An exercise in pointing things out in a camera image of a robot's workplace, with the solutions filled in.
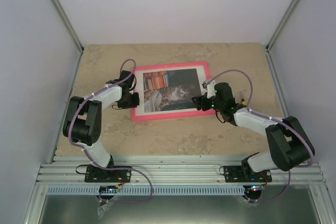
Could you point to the aluminium rail front beam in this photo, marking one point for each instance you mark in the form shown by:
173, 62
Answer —
169, 170

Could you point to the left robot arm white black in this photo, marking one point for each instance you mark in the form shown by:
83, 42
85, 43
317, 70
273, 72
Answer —
83, 121

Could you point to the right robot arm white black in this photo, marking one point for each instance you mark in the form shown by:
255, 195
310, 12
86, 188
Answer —
288, 144

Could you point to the aluminium corner post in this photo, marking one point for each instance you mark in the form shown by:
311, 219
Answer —
283, 22
65, 20

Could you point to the pink picture frame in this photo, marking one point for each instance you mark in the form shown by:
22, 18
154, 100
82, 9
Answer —
170, 115

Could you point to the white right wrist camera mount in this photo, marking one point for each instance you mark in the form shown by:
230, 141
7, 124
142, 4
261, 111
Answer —
209, 85

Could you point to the metal sheet front panel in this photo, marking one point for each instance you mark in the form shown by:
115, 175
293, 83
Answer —
300, 204

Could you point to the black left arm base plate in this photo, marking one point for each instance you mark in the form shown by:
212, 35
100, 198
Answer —
97, 175

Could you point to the aluminium corner post right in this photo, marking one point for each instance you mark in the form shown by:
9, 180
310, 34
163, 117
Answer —
283, 22

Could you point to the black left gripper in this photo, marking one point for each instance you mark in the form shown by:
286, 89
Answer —
135, 103

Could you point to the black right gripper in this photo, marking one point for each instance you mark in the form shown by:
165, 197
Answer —
201, 100

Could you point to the aluminium corner post left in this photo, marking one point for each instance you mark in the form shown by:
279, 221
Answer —
65, 20

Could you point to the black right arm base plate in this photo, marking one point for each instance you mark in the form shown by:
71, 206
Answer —
242, 174

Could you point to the grey slotted cable duct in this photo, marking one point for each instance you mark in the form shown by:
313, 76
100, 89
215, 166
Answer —
160, 190

